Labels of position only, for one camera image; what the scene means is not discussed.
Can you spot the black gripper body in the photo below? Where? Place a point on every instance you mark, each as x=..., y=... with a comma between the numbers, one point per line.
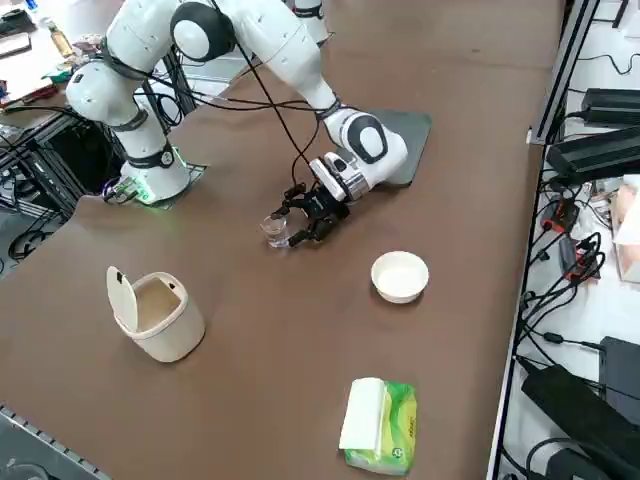
x=327, y=209

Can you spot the clear glass measuring cup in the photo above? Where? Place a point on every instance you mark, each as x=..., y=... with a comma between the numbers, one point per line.
x=275, y=235

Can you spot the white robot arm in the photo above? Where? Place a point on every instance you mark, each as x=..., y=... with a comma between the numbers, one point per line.
x=295, y=60
x=311, y=20

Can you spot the white bowl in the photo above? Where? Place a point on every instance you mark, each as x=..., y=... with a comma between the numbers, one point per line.
x=400, y=277

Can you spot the grey rectangular tray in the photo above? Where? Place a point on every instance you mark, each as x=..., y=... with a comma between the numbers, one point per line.
x=415, y=131

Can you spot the cream mini trash bin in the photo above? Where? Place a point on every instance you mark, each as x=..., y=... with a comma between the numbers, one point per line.
x=170, y=325

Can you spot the green tissue pack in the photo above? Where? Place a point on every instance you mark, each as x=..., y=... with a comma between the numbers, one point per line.
x=395, y=425

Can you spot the red and black adapter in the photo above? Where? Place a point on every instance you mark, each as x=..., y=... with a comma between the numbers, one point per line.
x=562, y=214

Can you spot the black adapter with red plug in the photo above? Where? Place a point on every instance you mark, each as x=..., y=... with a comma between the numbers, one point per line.
x=575, y=260

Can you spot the amber bottle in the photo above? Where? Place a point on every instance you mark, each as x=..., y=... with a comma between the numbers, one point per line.
x=62, y=41

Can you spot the pale cardboard box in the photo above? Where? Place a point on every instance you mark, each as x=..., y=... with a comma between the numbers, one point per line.
x=629, y=235

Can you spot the large black power brick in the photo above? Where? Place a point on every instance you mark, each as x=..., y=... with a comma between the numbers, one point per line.
x=575, y=405

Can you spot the black flat box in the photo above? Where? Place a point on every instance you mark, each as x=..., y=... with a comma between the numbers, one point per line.
x=622, y=367

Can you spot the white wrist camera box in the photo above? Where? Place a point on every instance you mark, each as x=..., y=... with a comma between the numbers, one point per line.
x=327, y=182

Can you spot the aluminium frame post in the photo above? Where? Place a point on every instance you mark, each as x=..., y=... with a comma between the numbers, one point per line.
x=562, y=70

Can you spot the grey slotted edge rail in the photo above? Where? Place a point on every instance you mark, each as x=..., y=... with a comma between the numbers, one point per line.
x=45, y=440

